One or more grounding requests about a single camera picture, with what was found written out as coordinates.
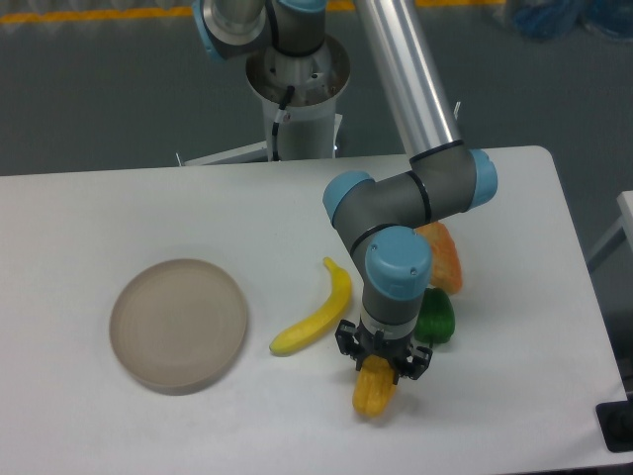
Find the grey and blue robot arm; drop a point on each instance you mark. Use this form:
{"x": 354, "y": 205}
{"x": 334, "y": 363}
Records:
{"x": 376, "y": 220}

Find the white furniture edge at right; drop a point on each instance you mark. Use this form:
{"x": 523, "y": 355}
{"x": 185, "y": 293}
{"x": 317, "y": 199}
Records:
{"x": 617, "y": 234}

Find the yellow toy pepper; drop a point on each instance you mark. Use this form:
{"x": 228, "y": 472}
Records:
{"x": 374, "y": 387}

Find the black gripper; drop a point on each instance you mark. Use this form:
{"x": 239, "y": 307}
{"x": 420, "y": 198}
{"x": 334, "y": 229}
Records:
{"x": 407, "y": 360}

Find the beige round plate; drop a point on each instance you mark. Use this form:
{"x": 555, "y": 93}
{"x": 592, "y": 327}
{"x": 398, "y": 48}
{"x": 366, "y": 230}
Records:
{"x": 179, "y": 326}

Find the green toy pepper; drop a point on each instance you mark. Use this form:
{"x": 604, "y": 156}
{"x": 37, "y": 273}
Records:
{"x": 436, "y": 318}

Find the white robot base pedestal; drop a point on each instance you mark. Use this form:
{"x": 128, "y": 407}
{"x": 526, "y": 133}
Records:
{"x": 298, "y": 96}

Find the blue plastic bags in background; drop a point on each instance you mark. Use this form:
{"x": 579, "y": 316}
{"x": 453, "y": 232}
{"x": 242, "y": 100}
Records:
{"x": 549, "y": 20}

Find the black device at table edge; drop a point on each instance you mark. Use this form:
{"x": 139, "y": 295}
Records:
{"x": 615, "y": 421}

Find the yellow toy banana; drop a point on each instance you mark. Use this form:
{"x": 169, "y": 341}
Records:
{"x": 308, "y": 330}

